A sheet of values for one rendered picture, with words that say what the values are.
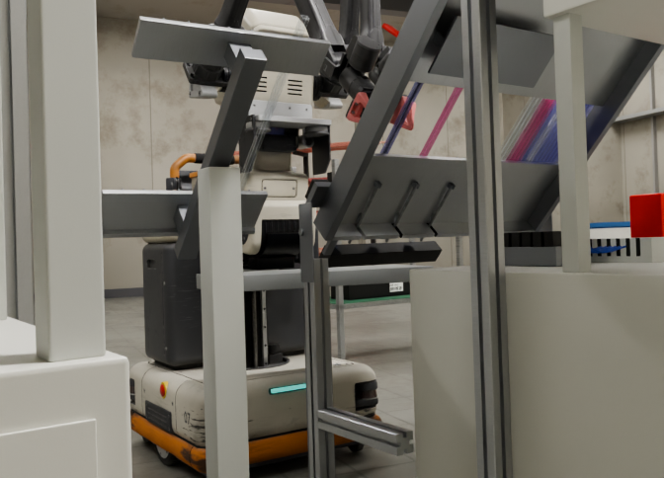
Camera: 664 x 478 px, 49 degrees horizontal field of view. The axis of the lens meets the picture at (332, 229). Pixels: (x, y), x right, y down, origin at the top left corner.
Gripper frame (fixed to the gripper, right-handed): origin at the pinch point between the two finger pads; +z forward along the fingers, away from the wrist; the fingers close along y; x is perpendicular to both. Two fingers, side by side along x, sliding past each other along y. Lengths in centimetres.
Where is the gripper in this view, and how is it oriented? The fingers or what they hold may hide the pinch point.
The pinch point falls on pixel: (392, 124)
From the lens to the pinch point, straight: 155.0
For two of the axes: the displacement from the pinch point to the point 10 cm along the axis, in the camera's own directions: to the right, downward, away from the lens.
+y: 8.2, -0.3, 5.7
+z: 4.5, 6.5, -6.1
